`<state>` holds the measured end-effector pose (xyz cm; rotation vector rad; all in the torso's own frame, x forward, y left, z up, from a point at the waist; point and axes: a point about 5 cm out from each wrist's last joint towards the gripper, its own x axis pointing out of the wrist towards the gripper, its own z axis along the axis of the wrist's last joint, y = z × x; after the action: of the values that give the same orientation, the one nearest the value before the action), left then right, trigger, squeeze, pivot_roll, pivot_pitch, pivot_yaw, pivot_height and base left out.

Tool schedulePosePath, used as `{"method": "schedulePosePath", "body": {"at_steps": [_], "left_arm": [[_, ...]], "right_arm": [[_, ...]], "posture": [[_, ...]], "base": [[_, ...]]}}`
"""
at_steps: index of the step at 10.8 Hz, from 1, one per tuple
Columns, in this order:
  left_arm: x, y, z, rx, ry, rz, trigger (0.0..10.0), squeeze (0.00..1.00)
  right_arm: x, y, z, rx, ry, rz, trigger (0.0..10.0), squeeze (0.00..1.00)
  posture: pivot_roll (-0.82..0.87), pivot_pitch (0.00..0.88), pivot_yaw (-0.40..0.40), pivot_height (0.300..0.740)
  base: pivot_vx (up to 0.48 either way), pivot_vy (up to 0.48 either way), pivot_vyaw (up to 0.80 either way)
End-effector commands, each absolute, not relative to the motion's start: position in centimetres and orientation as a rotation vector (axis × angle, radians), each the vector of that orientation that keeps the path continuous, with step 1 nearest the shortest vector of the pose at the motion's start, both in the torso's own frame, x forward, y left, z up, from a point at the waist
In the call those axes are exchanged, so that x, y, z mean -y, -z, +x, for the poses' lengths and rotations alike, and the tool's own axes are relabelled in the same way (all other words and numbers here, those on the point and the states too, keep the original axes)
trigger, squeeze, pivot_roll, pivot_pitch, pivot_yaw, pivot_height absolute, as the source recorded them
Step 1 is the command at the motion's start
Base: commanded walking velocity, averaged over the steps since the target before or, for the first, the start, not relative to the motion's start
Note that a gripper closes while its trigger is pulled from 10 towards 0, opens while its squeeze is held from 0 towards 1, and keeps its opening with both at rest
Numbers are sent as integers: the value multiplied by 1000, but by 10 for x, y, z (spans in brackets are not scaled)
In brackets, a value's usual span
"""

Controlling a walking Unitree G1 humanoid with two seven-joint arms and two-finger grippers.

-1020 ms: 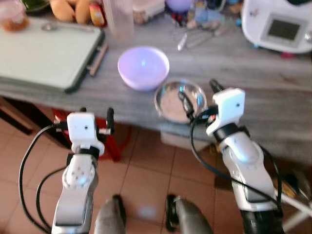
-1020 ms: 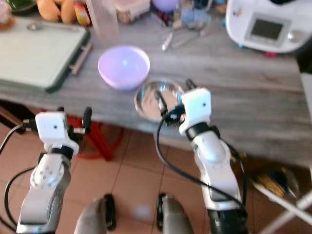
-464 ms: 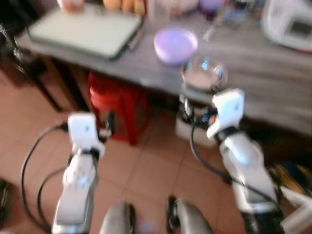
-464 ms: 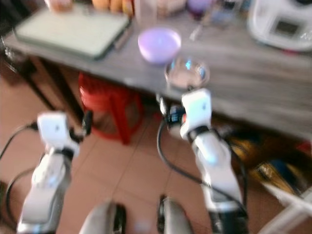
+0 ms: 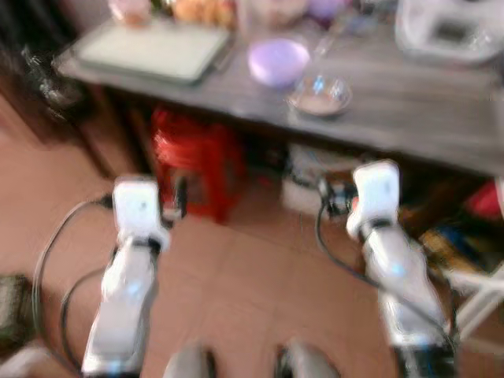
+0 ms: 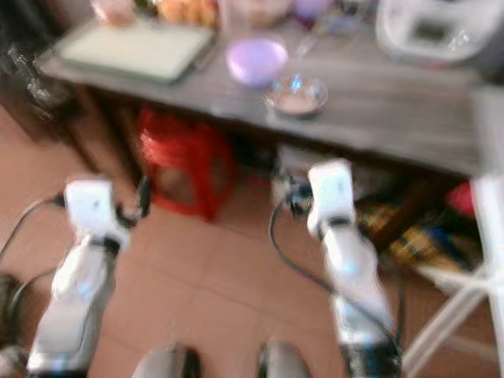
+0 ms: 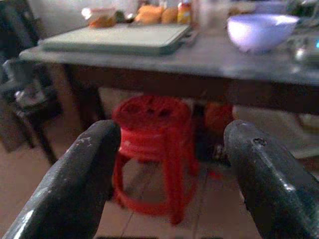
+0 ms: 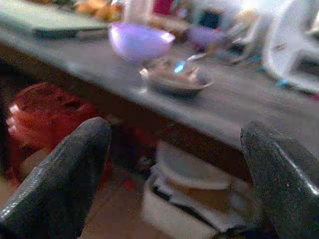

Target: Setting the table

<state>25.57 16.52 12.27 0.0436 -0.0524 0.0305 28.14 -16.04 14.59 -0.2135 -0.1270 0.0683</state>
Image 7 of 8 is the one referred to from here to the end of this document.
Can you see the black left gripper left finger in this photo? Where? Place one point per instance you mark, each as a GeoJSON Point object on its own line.
{"type": "Point", "coordinates": [67, 184]}

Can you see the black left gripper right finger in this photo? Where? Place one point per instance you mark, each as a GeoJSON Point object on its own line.
{"type": "Point", "coordinates": [274, 184]}

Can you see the purple plastic bowl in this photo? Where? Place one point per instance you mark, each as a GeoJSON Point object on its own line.
{"type": "Point", "coordinates": [259, 32]}

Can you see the orange plastic stool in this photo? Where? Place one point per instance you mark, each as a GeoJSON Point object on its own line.
{"type": "Point", "coordinates": [218, 117]}

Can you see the dark wooden chair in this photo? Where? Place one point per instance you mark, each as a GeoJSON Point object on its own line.
{"type": "Point", "coordinates": [22, 99]}

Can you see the red plastic stool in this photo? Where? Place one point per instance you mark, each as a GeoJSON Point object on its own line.
{"type": "Point", "coordinates": [154, 139]}

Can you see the dark wooden table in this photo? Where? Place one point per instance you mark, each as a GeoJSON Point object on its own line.
{"type": "Point", "coordinates": [174, 84]}

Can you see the pale green cutting board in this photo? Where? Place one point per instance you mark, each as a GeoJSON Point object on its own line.
{"type": "Point", "coordinates": [117, 39]}

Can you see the clear plastic container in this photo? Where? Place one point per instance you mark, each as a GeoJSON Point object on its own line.
{"type": "Point", "coordinates": [213, 15]}

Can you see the orange fruit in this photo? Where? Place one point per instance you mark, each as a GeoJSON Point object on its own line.
{"type": "Point", "coordinates": [149, 14]}
{"type": "Point", "coordinates": [170, 15]}

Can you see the yellow orange bottle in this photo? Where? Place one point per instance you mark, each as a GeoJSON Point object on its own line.
{"type": "Point", "coordinates": [184, 13]}

